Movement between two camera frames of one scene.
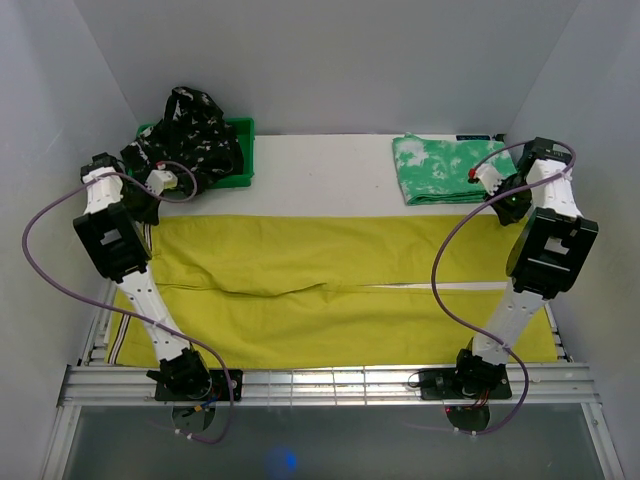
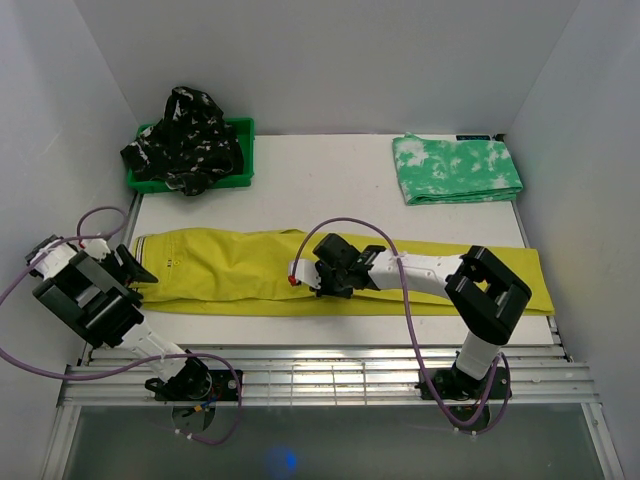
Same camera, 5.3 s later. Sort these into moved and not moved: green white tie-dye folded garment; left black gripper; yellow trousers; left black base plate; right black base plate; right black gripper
Moved: yellow trousers; right black gripper; left black gripper
Not moved: right black base plate; left black base plate; green white tie-dye folded garment
